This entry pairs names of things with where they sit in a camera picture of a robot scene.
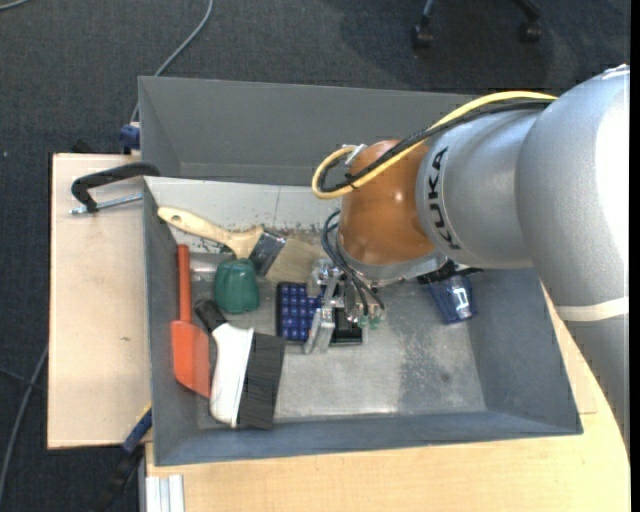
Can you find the pale wood board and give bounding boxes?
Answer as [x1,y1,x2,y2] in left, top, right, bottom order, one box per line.
[46,151,154,450]

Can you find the clear blue plastic cup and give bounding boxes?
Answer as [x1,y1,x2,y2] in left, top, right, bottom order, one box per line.
[427,274,478,326]

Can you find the grey metal bin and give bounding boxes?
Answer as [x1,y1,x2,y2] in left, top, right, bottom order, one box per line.
[136,75,584,467]

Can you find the wooden handle paintbrush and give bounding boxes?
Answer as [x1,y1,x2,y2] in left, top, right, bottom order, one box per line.
[156,205,323,284]

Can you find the orange plastic spatula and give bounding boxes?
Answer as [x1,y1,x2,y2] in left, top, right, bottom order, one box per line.
[168,243,214,399]

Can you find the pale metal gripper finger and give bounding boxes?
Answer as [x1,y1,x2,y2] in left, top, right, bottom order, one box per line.
[302,308,323,355]
[316,306,336,353]

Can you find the black calculator with blue keys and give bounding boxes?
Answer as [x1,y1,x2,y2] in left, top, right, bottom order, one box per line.
[274,281,370,347]

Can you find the green toy pepper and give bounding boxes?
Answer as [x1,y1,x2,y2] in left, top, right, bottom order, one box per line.
[213,257,262,316]

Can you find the white hand brush black bristles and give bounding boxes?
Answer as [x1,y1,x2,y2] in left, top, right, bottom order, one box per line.
[193,298,287,431]

